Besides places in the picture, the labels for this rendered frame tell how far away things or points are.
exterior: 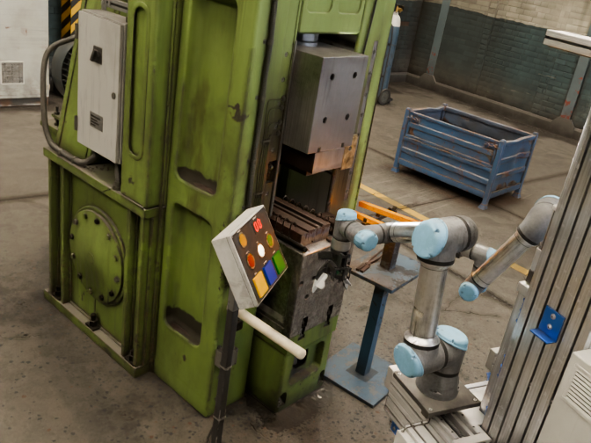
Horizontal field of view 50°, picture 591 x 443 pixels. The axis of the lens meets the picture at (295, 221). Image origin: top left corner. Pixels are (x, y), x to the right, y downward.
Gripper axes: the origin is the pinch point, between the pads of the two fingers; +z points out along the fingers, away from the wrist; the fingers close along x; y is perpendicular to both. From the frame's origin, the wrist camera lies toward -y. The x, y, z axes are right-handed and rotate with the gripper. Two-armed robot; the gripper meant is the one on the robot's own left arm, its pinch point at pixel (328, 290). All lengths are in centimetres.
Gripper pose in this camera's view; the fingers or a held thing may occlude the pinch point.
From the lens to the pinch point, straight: 252.0
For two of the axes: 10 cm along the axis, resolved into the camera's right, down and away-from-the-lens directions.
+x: 9.0, -0.5, 4.3
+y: 4.1, 4.3, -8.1
